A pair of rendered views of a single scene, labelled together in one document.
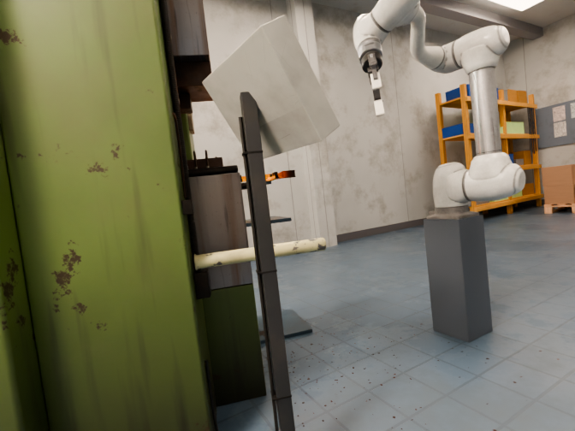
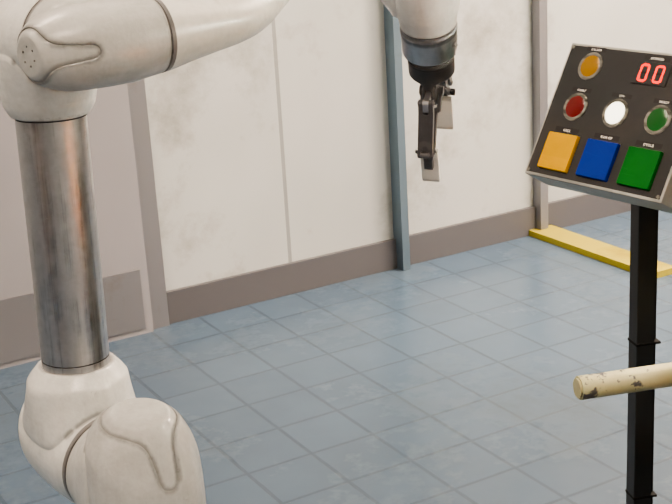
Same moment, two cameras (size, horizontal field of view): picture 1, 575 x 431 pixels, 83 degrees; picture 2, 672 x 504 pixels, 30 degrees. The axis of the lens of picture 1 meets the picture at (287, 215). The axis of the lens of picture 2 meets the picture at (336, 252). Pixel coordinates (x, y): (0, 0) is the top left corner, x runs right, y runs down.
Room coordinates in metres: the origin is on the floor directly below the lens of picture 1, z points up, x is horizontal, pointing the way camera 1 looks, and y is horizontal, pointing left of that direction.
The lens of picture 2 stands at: (3.26, -0.58, 1.59)
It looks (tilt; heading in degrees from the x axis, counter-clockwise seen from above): 18 degrees down; 179
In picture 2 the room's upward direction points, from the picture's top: 3 degrees counter-clockwise
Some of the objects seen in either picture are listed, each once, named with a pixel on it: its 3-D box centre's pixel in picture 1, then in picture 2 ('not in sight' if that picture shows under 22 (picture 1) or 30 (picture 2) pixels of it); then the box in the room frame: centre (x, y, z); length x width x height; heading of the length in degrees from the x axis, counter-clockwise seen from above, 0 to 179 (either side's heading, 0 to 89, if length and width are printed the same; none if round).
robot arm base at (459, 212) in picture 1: (447, 211); not in sight; (1.68, -0.83, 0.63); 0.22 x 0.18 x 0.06; 29
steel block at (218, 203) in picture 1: (180, 233); not in sight; (1.43, 0.48, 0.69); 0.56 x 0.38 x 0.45; 101
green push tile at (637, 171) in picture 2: not in sight; (640, 168); (1.03, 0.02, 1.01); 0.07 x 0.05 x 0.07; 36
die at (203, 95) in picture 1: (160, 84); not in sight; (1.37, 0.46, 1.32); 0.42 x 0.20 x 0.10; 101
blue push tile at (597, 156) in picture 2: not in sight; (598, 160); (0.95, -0.04, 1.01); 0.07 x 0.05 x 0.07; 36
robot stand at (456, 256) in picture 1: (457, 274); not in sight; (1.67, -0.84, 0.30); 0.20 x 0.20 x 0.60; 29
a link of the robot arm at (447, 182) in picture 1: (451, 184); (142, 477); (1.66, -0.85, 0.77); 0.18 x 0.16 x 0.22; 35
